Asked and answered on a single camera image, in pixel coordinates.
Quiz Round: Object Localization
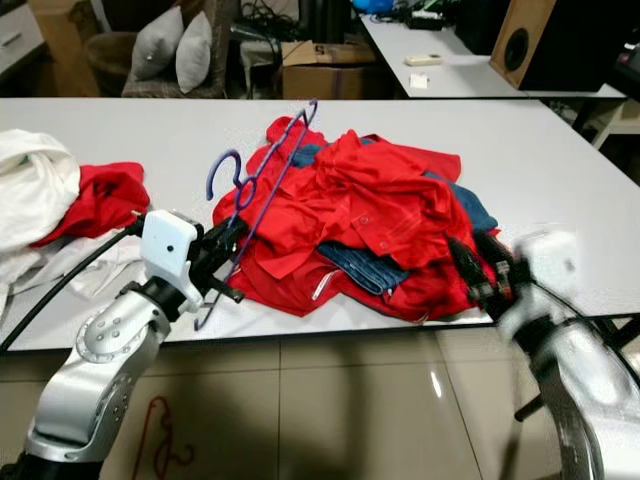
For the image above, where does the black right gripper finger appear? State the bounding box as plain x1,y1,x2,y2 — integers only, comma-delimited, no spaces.
445,238,493,301
472,230,516,283

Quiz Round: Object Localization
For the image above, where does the purple plastic hanger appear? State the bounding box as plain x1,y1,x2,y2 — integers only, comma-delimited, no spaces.
193,98,321,333

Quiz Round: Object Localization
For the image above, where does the red polo shirt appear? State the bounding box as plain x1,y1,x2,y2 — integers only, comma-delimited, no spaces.
210,115,501,309

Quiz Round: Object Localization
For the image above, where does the red garment with white trim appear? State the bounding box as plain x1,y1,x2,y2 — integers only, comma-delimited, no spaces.
260,262,521,321

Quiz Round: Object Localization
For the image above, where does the blue denim garment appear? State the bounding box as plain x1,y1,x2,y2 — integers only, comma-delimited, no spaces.
290,140,501,299

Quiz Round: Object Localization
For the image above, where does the black metal bar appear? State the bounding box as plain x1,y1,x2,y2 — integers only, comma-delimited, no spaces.
513,393,548,423

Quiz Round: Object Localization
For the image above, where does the off-white garment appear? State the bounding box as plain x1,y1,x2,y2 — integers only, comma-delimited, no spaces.
0,240,141,301

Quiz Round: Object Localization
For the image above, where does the small red garment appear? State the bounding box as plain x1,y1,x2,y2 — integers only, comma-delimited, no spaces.
32,163,151,248

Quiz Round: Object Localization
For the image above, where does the white cotton garment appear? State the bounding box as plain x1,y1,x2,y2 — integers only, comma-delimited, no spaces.
0,130,83,286

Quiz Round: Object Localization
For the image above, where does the cardboard box with black letter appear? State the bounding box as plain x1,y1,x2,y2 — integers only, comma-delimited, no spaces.
280,42,376,99

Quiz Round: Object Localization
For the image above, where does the grey pillow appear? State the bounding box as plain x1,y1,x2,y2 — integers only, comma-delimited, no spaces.
130,8,186,83
175,12,214,96

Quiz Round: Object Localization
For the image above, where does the brown wicker chair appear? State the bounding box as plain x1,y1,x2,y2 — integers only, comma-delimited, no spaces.
85,0,241,99

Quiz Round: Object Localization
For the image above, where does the wooden front black speaker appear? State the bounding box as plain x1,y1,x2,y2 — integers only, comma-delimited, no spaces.
490,0,626,93

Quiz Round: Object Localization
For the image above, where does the white low drawer cabinet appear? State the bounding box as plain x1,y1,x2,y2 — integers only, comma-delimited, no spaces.
0,0,33,71

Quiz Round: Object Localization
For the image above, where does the black power strip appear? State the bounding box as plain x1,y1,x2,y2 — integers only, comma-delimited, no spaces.
400,5,461,29

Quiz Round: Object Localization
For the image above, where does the tall brown cardboard box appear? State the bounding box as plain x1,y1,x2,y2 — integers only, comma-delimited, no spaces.
25,0,99,98

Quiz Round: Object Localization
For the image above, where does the blue object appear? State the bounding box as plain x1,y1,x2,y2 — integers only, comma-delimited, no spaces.
352,0,396,14

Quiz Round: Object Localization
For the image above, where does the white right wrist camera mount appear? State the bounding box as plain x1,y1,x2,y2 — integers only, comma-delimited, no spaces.
500,232,583,336

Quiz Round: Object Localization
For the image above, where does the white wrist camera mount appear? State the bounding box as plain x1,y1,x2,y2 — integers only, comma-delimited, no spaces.
500,232,583,336
140,210,199,301

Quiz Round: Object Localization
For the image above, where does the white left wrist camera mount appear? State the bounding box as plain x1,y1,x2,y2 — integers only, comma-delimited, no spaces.
140,210,199,301

